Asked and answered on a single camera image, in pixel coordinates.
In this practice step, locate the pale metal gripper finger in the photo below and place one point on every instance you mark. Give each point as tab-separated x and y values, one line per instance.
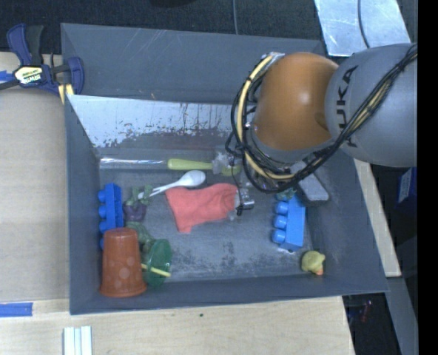
247	203
243	192

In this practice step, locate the salmon red cloth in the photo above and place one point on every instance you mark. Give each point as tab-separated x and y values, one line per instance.
200	205

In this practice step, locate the blue toy brick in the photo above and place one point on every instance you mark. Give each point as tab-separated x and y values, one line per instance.
112	207
293	222

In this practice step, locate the white plastic spoon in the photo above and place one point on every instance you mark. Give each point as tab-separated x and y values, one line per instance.
191	179

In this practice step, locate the grey metal bin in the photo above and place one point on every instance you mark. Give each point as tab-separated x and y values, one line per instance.
219	253

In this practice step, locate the grey rectangular block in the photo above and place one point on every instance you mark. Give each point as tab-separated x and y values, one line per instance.
315	189

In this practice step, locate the yellow-green toy head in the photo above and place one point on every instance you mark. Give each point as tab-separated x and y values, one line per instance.
311	262

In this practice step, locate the green disc with yellow stick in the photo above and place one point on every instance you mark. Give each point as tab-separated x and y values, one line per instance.
159	259

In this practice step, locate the green and purple toy figure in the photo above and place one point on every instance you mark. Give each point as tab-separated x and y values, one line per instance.
135	211

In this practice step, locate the orange dotted plastic cup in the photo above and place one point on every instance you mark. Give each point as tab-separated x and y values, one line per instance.
123	263

